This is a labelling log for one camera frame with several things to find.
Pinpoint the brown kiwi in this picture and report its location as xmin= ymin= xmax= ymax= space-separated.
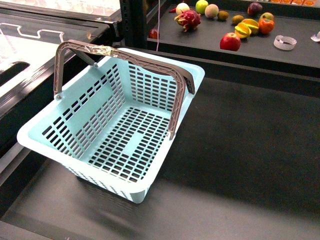
xmin=231 ymin=14 xmax=244 ymax=26
xmin=217 ymin=10 xmax=229 ymax=21

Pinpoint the green apple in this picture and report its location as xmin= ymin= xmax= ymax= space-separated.
xmin=195 ymin=0 xmax=209 ymax=15

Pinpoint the clear tape roll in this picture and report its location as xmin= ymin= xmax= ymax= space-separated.
xmin=273 ymin=35 xmax=297 ymax=51

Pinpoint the glass top freezer case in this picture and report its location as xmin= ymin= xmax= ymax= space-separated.
xmin=0 ymin=0 xmax=121 ymax=173

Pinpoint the white hanging cable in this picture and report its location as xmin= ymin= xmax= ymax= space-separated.
xmin=155 ymin=0 xmax=162 ymax=52

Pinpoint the red apple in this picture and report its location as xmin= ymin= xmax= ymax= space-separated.
xmin=219 ymin=32 xmax=241 ymax=52

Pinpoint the light blue plastic basket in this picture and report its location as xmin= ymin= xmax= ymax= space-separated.
xmin=17 ymin=48 xmax=205 ymax=203

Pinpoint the orange persimmon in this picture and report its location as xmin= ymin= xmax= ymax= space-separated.
xmin=258 ymin=18 xmax=275 ymax=35

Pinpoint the small dark red fruit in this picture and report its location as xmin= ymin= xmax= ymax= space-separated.
xmin=148 ymin=28 xmax=160 ymax=40

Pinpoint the yellow star fruit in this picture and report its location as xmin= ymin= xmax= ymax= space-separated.
xmin=234 ymin=18 xmax=259 ymax=39

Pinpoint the grey basket handle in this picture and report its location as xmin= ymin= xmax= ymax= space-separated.
xmin=53 ymin=40 xmax=196 ymax=140

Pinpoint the white onion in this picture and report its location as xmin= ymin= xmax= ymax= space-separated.
xmin=175 ymin=2 xmax=190 ymax=15

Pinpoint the pink dragon fruit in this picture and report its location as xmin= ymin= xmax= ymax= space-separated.
xmin=174 ymin=9 xmax=201 ymax=32

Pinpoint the black metal shelf frame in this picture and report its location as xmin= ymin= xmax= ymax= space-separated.
xmin=119 ymin=0 xmax=159 ymax=49

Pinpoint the beige round peach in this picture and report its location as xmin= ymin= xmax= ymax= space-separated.
xmin=204 ymin=4 xmax=219 ymax=19

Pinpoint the red green mango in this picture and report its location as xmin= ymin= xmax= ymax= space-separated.
xmin=259 ymin=12 xmax=275 ymax=21

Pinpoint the dark purple fruit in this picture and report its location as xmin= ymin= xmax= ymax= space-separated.
xmin=247 ymin=2 xmax=263 ymax=17

